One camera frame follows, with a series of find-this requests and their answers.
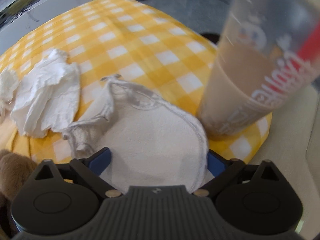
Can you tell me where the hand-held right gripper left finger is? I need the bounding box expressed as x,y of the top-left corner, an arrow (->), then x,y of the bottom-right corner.
32,148 -> 123,198

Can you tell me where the yellow checked tablecloth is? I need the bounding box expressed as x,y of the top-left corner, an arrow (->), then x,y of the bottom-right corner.
0,0 -> 273,166

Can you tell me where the brown towel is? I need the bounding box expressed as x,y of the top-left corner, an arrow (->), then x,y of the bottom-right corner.
0,149 -> 38,207

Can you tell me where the crumpled white tissue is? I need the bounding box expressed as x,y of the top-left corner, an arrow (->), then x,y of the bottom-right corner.
0,48 -> 81,139

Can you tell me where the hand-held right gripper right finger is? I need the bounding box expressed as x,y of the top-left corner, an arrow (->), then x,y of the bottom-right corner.
193,148 -> 284,197

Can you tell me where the white marble television console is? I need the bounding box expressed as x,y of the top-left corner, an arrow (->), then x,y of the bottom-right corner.
0,0 -> 121,32

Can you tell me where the white cloth pad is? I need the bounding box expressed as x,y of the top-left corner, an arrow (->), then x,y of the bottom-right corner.
62,74 -> 210,196

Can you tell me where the milk tea plastic cup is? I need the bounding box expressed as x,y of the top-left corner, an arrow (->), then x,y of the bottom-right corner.
196,0 -> 320,141

